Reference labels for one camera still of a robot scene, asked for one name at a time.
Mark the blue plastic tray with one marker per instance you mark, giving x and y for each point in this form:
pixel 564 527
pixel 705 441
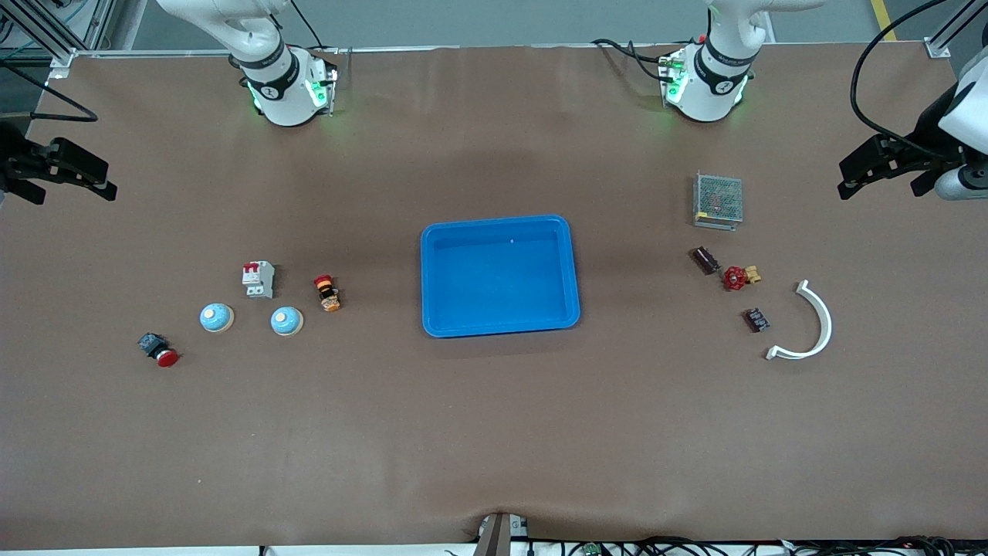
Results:
pixel 502 262

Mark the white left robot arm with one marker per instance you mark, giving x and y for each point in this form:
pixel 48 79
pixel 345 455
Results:
pixel 706 85

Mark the aluminium frame post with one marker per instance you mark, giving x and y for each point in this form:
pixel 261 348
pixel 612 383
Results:
pixel 58 68
pixel 938 48

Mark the brown table mat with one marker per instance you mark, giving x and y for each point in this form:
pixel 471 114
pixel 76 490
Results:
pixel 494 432

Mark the red mushroom button blue base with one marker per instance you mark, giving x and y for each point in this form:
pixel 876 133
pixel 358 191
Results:
pixel 166 357

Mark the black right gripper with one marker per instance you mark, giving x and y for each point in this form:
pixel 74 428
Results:
pixel 14 157

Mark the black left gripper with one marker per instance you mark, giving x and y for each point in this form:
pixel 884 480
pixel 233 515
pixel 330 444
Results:
pixel 924 136

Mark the white curved plastic bracket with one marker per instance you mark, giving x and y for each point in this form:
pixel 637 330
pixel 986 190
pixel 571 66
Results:
pixel 827 324

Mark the small black terminal block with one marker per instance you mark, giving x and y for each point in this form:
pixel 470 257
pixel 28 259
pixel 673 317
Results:
pixel 757 320

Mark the white circuit breaker red switch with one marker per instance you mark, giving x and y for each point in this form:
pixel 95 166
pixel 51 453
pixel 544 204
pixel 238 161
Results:
pixel 258 282

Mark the metal mesh power supply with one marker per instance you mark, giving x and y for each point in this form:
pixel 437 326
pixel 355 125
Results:
pixel 718 197

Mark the brown cylindrical capacitor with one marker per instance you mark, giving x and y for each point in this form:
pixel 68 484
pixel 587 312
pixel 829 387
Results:
pixel 705 260

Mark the blue dome bell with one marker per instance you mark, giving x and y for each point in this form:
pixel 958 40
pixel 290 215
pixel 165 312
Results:
pixel 216 317
pixel 286 320

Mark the red button orange body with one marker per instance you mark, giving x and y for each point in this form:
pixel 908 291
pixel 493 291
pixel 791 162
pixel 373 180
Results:
pixel 328 295

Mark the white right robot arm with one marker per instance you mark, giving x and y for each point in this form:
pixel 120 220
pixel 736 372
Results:
pixel 285 85

